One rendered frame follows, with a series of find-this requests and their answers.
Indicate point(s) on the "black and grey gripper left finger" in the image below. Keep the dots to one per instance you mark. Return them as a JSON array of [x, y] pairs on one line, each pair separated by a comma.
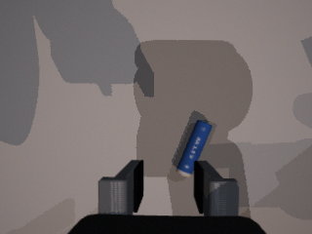
[[122, 194]]

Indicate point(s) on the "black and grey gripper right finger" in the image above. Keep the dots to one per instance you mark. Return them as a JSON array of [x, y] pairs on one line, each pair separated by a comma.
[[213, 194]]

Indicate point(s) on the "blue aa battery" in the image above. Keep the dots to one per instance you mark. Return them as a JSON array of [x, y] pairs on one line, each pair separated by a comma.
[[193, 148]]

